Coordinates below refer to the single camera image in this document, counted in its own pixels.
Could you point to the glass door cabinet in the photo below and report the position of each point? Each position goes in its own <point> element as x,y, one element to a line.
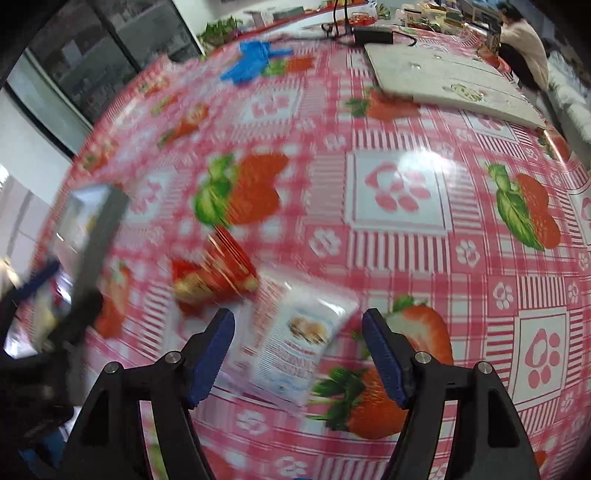
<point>106,60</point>

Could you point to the green potted plant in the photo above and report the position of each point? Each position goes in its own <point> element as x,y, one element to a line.
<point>221,30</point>

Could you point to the grey box with window lid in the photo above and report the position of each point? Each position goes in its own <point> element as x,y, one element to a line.
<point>99,230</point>

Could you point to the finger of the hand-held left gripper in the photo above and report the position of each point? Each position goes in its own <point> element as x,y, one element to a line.
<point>39,279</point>
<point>78,314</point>

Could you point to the red snack packet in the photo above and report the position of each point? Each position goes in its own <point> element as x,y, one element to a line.
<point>212,272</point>

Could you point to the grey sofa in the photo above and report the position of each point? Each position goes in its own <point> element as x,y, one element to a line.
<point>570,97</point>

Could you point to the white folded board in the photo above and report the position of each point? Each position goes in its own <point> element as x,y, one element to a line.
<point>452,78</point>

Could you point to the blue rubber glove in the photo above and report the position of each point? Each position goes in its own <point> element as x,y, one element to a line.
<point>251,60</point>

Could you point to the group of food containers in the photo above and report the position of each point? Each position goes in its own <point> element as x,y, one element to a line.
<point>429,14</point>

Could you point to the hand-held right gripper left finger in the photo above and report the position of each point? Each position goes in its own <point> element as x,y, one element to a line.
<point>212,360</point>

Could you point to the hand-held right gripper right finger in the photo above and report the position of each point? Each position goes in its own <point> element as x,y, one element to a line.
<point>385,360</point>

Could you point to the black power adapter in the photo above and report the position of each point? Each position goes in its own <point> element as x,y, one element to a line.
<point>371,33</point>

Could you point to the white pink cracker packet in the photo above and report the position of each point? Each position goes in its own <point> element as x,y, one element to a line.
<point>300,346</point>

